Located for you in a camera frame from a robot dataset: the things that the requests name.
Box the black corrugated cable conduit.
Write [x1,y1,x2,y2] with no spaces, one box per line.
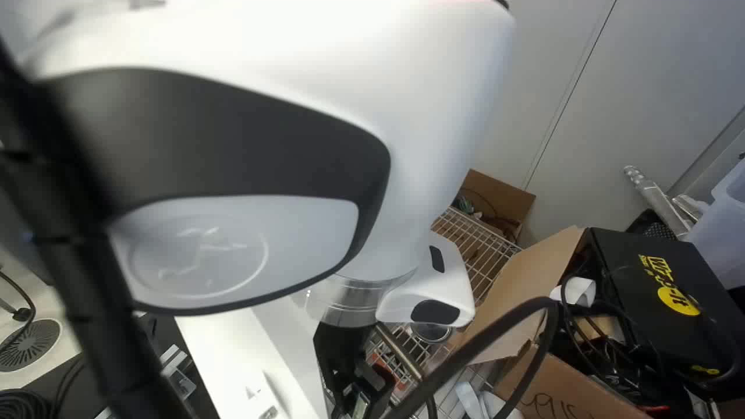
[0,37,195,419]

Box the cardboard box with writing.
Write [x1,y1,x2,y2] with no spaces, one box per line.
[492,352,655,419]

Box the white robot base panel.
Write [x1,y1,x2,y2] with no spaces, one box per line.
[173,298,328,419]

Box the round grey mesh pad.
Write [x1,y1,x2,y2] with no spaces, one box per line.
[0,318,64,372]

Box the silver metal bracket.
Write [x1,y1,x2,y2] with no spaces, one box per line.
[621,163,708,234]

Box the black box with yellow logo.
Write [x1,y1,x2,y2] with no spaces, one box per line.
[585,225,745,382]

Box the open brown cardboard box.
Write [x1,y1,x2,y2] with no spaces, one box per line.
[455,168,539,244]

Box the black looped cable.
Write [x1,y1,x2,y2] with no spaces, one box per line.
[383,295,567,419]

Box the metal wire shelf rack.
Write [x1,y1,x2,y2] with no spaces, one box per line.
[364,206,525,390]

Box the translucent plastic container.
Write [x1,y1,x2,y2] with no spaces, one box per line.
[685,159,745,290]

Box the large tilted cardboard box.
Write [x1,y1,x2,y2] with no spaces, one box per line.
[451,224,591,367]

